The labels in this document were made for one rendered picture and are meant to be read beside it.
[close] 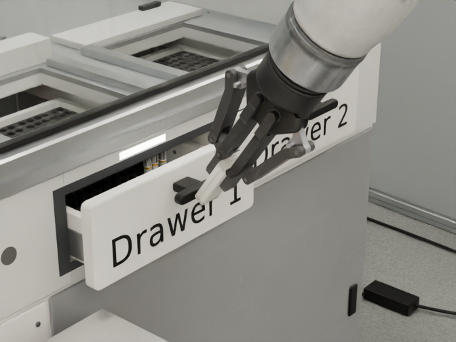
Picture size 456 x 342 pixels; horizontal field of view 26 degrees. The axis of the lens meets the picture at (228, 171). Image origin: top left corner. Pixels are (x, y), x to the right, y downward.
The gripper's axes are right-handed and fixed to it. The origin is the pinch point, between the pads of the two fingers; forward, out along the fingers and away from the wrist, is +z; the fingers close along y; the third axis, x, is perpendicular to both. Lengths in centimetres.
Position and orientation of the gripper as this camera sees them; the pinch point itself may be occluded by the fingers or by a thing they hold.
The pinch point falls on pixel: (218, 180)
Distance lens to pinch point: 115.3
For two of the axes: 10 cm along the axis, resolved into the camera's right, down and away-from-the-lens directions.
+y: -6.3, -7.4, 2.4
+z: -4.4, 5.9, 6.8
